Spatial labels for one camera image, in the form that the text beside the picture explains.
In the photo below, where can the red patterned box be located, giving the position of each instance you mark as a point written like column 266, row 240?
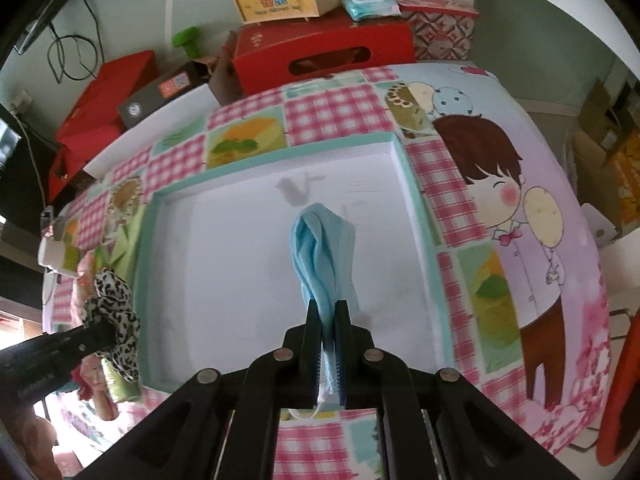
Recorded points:
column 441, row 29

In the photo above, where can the white pill bottle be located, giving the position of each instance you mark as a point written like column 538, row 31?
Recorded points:
column 58, row 257

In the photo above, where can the patterned tablecloth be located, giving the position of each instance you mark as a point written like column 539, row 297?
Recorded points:
column 522, row 280

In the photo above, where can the white shelf unit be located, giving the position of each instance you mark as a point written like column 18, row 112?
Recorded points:
column 549, row 53

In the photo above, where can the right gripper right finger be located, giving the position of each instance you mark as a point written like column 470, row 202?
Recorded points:
column 433, row 425

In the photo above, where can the pink fabric scrunchie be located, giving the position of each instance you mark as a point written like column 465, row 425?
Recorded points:
column 89, row 377

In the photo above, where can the teal shallow tray box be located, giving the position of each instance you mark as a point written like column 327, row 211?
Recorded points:
column 215, row 283

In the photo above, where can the blue surgical face mask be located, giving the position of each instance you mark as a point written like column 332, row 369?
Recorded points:
column 322, row 250

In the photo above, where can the leopard print scrunchie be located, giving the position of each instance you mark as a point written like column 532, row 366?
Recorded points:
column 112, row 302

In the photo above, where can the black box with gauge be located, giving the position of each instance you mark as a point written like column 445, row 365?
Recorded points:
column 189, row 76

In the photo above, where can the blue wet wipes pack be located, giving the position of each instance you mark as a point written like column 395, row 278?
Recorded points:
column 360, row 10

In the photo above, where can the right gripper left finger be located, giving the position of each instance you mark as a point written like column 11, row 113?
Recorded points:
column 221, row 426

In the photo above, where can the red bag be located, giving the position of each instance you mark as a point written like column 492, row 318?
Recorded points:
column 94, row 120

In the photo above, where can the red gift box with handle slot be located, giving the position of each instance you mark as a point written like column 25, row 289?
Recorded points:
column 271, row 54

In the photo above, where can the green dumbbell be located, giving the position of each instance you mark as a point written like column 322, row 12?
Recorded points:
column 187, row 40

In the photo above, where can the pink white zigzag cloth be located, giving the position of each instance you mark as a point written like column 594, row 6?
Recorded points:
column 83, row 287

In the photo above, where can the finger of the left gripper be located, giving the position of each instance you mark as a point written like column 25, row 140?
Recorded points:
column 97, row 337

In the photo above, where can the light green microfiber cloth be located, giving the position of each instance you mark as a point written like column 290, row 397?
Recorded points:
column 124, row 254

